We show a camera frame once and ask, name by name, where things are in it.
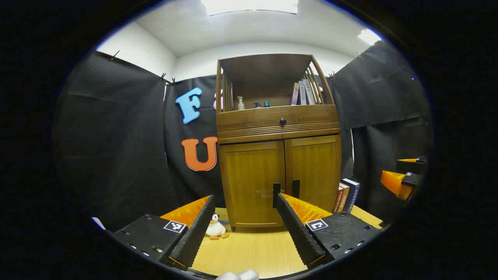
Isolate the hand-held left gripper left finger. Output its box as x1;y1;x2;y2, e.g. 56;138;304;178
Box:
113;194;216;271

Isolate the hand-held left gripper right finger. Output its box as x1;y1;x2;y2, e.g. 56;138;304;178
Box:
272;192;384;270

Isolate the wooden shoe cabinet door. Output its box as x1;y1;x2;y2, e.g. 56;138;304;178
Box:
219;141;286;228
284;134;342;214

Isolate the wooden double-door shoe cabinet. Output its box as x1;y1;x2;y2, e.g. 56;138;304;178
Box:
216;53;342;233

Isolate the white plush duck toy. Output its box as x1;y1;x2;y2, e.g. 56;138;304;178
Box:
205;213;230;240

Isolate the dark blue book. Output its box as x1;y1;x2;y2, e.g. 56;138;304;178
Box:
342;178;361;214

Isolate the brown book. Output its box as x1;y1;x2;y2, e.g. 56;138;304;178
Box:
338;183;350;213

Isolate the wooden drawer with black knob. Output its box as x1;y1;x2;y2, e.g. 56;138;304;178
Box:
217;105;341;140

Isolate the black backdrop cloth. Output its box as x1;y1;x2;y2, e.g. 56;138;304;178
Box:
53;41;434;234

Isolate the small ceiling light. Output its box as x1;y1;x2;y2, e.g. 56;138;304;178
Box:
358;28;382;46

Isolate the large ceiling light panel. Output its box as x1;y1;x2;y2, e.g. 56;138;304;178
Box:
201;0;299;16

